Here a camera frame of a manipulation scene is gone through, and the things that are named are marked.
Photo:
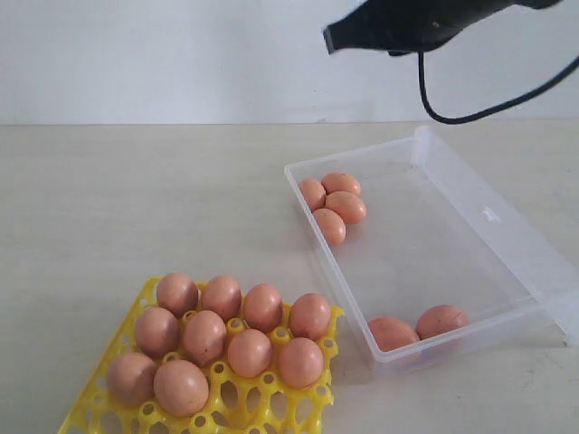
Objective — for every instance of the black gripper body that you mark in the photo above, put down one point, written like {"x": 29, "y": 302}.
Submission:
{"x": 400, "y": 27}

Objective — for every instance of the brown egg cluster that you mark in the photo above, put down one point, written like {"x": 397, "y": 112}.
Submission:
{"x": 331, "y": 226}
{"x": 204, "y": 338}
{"x": 249, "y": 353}

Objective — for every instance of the brown egg tray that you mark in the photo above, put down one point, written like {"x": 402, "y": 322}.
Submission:
{"x": 223, "y": 296}
{"x": 178, "y": 293}
{"x": 263, "y": 308}
{"x": 310, "y": 316}

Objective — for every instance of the clear plastic container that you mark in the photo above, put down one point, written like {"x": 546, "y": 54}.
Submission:
{"x": 436, "y": 233}

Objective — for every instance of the brown egg front corner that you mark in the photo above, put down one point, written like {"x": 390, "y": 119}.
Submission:
{"x": 391, "y": 333}

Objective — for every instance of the yellow plastic egg tray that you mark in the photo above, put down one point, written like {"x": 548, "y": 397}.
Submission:
{"x": 264, "y": 404}

